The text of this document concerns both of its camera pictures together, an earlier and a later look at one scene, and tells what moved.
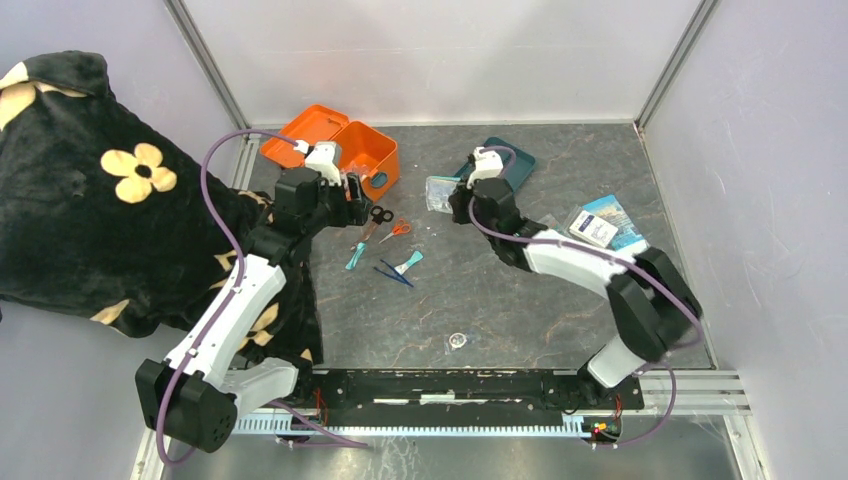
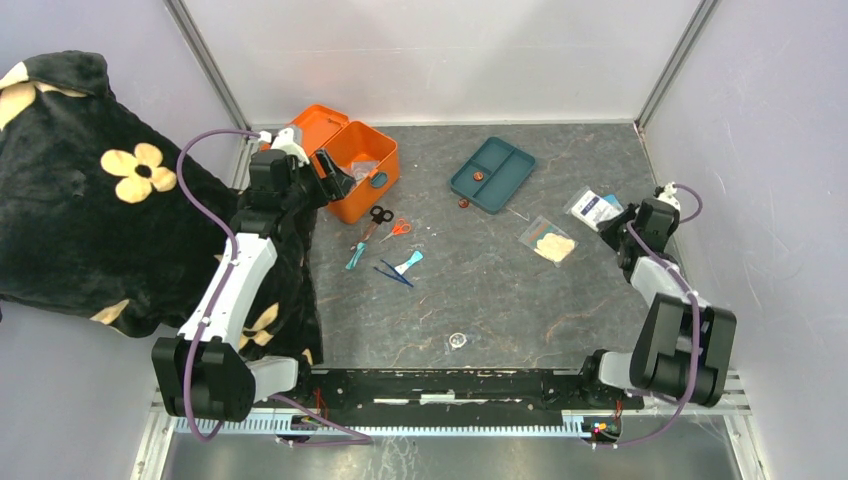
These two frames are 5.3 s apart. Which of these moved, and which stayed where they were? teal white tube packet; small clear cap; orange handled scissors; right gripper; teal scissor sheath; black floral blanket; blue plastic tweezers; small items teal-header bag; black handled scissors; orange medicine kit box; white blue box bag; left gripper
Moved: left gripper; right gripper; white blue box bag; small items teal-header bag
Stayed: orange medicine kit box; black handled scissors; teal white tube packet; black floral blanket; orange handled scissors; blue plastic tweezers; small clear cap; teal scissor sheath
